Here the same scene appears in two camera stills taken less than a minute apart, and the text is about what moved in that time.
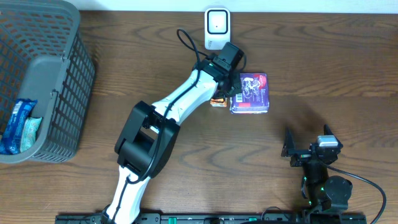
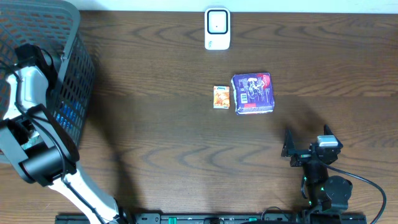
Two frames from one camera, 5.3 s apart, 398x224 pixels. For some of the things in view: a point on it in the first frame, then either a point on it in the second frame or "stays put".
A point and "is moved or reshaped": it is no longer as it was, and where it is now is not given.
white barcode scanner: (217, 28) stays put
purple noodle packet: (253, 98) is moved or reshaped
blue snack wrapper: (10, 142) is moved or reshaped
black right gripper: (301, 156) stays put
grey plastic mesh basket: (44, 57) stays put
